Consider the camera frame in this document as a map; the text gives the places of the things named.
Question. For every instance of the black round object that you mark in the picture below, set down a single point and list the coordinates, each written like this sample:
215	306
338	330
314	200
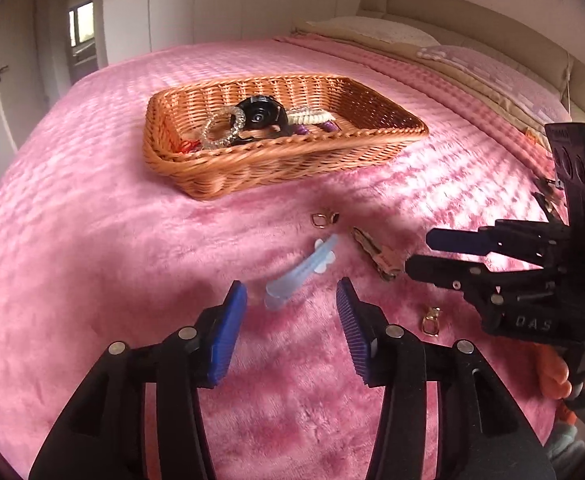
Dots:
260	115

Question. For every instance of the white door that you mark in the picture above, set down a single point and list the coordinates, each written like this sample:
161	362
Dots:
12	60

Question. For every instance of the dark brown metal hair clip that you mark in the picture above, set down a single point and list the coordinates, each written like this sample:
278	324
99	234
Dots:
547	200

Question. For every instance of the pink plush blanket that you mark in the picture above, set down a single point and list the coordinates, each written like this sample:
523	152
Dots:
122	260

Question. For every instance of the white wardrobe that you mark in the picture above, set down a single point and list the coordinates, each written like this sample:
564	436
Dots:
222	5

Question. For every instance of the white dotted pillow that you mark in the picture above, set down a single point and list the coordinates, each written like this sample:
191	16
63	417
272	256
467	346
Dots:
372	30

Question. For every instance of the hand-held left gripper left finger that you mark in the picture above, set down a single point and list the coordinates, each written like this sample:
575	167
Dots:
227	330

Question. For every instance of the light blue hair clip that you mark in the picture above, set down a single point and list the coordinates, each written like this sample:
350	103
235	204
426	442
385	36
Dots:
297	272

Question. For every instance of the brown patterned hair clip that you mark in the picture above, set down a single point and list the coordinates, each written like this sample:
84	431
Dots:
372	255

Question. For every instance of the brown wicker basket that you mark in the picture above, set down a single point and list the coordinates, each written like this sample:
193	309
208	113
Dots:
272	170

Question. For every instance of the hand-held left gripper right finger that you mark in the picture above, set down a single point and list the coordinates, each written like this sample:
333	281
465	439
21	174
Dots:
355	330

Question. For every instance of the beige quilt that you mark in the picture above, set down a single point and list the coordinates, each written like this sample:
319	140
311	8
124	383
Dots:
472	95

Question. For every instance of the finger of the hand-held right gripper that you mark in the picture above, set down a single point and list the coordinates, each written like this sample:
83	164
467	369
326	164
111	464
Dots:
457	241
437	272

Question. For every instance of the pink patterned pillow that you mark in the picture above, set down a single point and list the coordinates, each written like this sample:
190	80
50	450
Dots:
492	80

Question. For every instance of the small orange tag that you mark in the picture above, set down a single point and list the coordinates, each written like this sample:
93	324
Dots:
531	136

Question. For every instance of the person's right forearm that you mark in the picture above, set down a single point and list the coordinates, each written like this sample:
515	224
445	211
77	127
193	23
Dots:
572	445

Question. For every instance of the person's right hand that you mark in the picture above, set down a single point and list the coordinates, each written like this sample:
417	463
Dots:
555	372

